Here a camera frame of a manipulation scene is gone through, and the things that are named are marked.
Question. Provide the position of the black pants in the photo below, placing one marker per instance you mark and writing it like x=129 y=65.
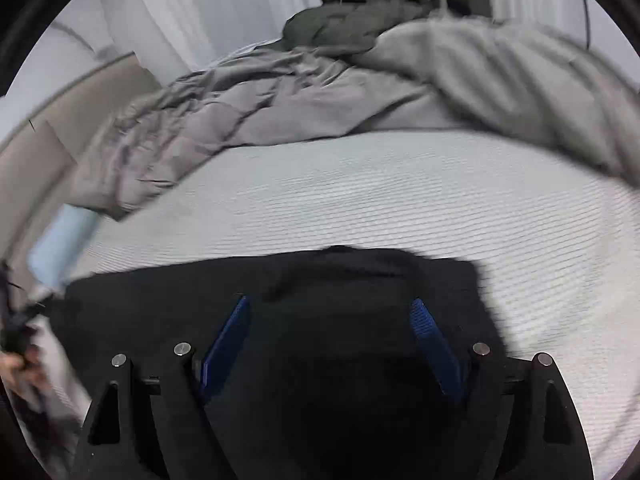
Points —
x=350 y=285

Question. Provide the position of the beige padded headboard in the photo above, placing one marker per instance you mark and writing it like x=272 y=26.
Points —
x=50 y=130

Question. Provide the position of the light blue pillow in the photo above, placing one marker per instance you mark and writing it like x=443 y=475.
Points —
x=60 y=250

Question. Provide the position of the dark grey pillow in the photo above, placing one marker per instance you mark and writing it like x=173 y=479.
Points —
x=340 y=27

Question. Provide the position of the light grey duvet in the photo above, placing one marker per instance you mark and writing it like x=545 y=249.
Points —
x=300 y=95

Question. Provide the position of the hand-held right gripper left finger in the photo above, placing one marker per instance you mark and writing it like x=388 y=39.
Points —
x=227 y=345

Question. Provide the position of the person's left hand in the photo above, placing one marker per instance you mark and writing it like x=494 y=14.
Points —
x=15 y=370

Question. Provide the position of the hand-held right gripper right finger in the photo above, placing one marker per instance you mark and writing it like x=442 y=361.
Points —
x=435 y=345

